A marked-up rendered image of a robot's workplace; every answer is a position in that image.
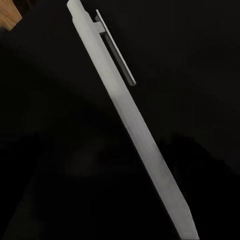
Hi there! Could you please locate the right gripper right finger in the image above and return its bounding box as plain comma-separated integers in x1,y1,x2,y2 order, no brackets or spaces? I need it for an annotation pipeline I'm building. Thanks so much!
170,133,240,240

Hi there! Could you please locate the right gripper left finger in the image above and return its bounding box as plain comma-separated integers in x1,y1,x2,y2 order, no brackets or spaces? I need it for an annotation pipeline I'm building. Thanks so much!
0,133,45,240

